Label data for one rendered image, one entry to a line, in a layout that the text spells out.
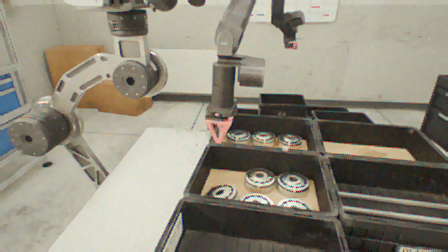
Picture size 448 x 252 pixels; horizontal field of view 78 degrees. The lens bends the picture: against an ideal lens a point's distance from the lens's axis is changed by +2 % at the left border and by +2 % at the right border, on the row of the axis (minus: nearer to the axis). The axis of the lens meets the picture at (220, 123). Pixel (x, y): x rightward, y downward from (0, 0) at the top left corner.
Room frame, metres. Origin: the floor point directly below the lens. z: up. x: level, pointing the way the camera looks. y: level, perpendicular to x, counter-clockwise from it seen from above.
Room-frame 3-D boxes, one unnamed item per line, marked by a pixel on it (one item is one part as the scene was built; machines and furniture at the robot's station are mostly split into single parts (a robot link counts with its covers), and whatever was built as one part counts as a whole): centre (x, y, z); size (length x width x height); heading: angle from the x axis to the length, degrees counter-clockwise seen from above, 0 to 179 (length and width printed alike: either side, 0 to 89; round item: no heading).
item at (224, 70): (0.66, -0.01, 1.24); 0.07 x 0.06 x 0.07; 83
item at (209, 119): (0.64, 0.00, 1.11); 0.07 x 0.07 x 0.09; 78
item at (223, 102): (0.66, 0.00, 1.18); 0.10 x 0.07 x 0.07; 168
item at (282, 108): (2.29, -0.54, 0.37); 0.40 x 0.30 x 0.45; 84
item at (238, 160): (0.69, -0.12, 0.87); 0.40 x 0.30 x 0.11; 79
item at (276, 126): (0.98, -0.18, 0.87); 0.40 x 0.30 x 0.11; 79
